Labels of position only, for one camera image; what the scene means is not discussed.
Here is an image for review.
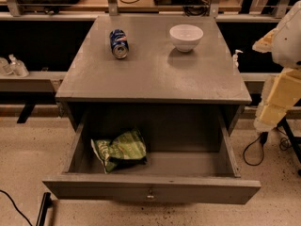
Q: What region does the black floor cable right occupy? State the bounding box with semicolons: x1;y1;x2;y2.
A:
243;127;294;167

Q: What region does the black floor cable left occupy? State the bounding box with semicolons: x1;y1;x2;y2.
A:
0;189;34;226

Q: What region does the grey cabinet with counter top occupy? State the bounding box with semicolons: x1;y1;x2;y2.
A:
55;14;253;137

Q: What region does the silver drawer keyhole handle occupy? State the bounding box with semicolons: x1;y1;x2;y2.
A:
146;189;156;201

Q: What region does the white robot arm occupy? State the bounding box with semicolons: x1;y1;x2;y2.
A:
252;1;301;132

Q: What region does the open grey top drawer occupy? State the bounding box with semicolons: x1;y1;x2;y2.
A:
43;109;261;204

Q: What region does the black metal floor stand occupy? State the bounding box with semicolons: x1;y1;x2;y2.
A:
36;192;52;226

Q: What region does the green jalapeno chip bag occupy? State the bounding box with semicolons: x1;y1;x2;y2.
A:
91;128;147;173

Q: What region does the white ceramic bowl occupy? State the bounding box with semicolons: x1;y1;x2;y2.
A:
169;24;203;53

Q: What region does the blue soda can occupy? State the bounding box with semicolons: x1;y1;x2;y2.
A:
110;29;129;59

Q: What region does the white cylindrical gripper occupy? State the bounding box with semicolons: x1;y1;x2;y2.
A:
252;28;301;132

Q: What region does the clear plastic bottle left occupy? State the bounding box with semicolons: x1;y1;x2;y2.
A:
8;55;29;77

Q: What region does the black floor cable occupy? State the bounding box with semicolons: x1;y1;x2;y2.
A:
243;127;294;167
0;189;34;226

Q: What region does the small white pump bottle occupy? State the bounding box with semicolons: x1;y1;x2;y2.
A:
232;49;243;68

